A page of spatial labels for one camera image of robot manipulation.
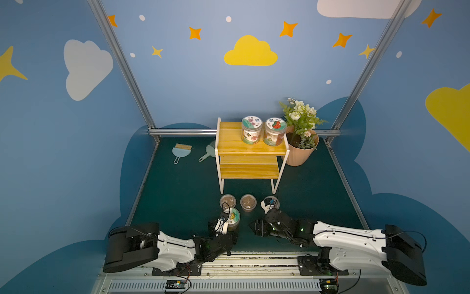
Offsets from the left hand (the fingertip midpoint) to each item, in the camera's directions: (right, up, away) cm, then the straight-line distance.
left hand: (230, 221), depth 84 cm
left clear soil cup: (-2, +8, +4) cm, 10 cm away
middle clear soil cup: (+8, +8, +3) cm, 12 cm away
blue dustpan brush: (-33, +34, +31) cm, 57 cm away
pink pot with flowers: (+39, +42, +15) cm, 59 cm away
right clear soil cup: (+17, +12, -11) cm, 24 cm away
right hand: (+11, +1, -4) cm, 12 cm away
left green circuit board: (-22, -21, -12) cm, 32 cm away
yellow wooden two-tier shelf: (+3, +29, +7) cm, 30 cm away
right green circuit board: (+40, -22, -11) cm, 47 cm away
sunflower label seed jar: (+2, +3, -4) cm, 5 cm away
